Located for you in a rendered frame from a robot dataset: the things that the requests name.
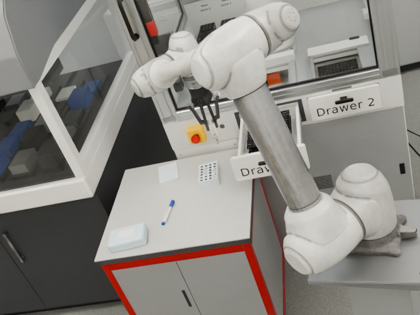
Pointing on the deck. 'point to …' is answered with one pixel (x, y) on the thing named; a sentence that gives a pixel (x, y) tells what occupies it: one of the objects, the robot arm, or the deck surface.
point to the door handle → (127, 22)
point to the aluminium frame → (383, 59)
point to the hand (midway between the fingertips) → (212, 128)
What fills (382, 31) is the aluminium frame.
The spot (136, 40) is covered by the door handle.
